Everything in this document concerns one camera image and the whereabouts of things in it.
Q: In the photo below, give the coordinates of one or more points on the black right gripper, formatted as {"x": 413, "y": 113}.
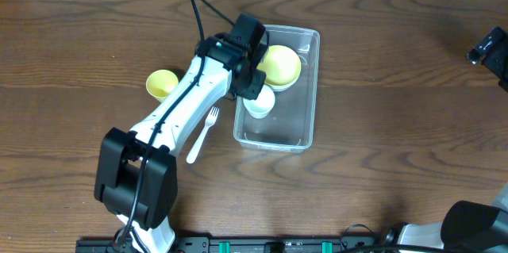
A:
{"x": 496, "y": 58}

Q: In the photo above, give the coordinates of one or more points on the white plastic fork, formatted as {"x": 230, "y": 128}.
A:
{"x": 209, "y": 122}

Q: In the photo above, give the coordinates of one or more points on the yellow cup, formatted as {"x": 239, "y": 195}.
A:
{"x": 161, "y": 83}

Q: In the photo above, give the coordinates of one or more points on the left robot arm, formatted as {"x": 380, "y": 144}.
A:
{"x": 136, "y": 178}

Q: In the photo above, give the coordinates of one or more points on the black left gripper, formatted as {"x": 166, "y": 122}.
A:
{"x": 259, "y": 81}

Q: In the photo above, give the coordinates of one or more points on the white cup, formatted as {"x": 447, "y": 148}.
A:
{"x": 262, "y": 106}

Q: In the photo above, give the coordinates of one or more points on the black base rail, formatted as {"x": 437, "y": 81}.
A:
{"x": 350, "y": 238}

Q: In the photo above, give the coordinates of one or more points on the yellow bowl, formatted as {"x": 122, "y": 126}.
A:
{"x": 281, "y": 65}

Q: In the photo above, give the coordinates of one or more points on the white bowl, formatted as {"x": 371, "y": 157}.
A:
{"x": 277, "y": 88}

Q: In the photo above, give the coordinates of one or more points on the clear plastic container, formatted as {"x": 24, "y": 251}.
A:
{"x": 289, "y": 126}

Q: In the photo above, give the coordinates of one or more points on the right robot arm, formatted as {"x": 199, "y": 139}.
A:
{"x": 467, "y": 226}

